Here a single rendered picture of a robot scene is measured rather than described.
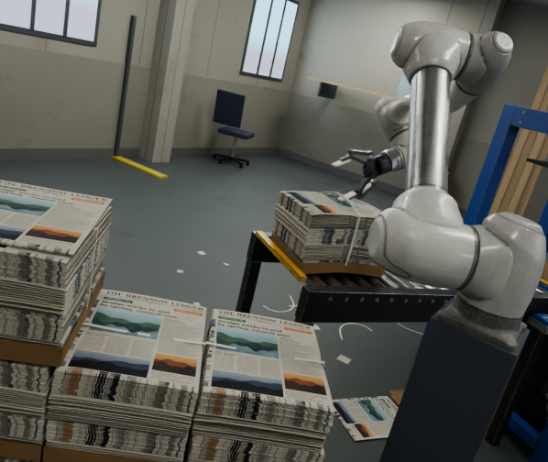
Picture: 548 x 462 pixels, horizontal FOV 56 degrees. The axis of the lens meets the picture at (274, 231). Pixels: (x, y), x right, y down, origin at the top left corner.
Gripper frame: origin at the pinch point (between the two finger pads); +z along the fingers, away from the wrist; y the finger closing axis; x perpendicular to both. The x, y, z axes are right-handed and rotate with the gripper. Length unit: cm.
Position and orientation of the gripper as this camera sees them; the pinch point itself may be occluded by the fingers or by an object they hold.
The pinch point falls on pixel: (338, 181)
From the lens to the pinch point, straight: 193.4
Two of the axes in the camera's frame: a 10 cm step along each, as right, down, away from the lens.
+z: -9.0, 3.7, -2.5
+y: 2.3, 8.6, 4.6
